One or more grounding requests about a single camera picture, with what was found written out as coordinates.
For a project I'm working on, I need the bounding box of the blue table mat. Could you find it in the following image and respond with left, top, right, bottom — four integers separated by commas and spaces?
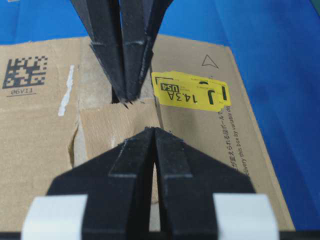
0, 0, 320, 230

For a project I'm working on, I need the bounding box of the yellow shipping label sticker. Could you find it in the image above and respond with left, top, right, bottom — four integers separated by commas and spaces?
151, 71, 232, 112

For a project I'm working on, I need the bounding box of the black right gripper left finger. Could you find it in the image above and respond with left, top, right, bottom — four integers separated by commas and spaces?
21, 126, 155, 240

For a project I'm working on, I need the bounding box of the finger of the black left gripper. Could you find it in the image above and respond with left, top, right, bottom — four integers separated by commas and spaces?
71, 0, 128, 105
121, 0, 172, 101

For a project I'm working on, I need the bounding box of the brown packing tape strip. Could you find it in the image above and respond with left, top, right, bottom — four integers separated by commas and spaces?
80, 98, 160, 160

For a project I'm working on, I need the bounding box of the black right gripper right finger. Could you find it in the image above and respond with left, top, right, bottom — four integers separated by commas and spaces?
152, 127, 280, 240

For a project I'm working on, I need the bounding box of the brown cardboard box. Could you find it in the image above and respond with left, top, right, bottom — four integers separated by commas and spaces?
0, 35, 295, 232

